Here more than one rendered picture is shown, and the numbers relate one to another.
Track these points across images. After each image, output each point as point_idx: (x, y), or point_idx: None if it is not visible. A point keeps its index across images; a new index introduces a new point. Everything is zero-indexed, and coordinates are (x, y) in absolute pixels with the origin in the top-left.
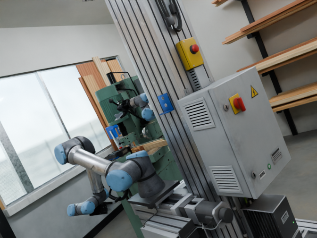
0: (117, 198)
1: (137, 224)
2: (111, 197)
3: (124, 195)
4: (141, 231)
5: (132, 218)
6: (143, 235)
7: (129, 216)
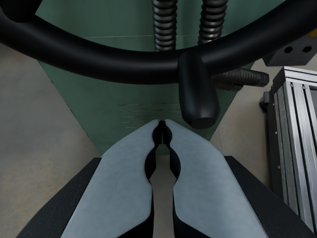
0: (205, 75)
1: (103, 116)
2: (56, 54)
3: (263, 49)
4: (110, 128)
5: (84, 105)
6: (110, 134)
7: (69, 99)
